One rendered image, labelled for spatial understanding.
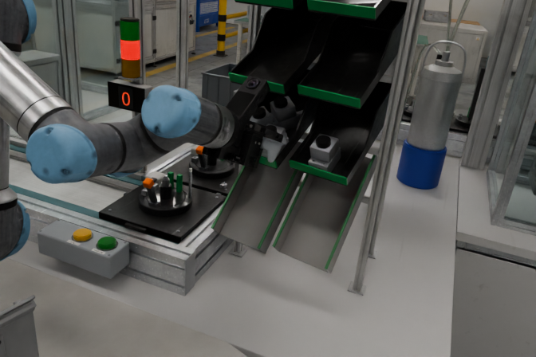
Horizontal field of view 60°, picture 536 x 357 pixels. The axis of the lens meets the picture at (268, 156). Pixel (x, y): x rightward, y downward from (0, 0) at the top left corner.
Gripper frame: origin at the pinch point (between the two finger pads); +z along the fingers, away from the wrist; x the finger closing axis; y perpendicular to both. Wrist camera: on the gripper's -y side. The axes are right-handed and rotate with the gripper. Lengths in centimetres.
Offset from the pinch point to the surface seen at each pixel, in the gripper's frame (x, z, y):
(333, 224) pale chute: 14.0, 13.6, 14.6
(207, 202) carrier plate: -23.5, 20.3, 21.5
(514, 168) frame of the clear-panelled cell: 44, 75, -14
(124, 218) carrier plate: -33.5, 2.2, 29.9
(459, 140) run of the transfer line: 20, 132, -26
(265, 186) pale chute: -4.3, 12.6, 11.7
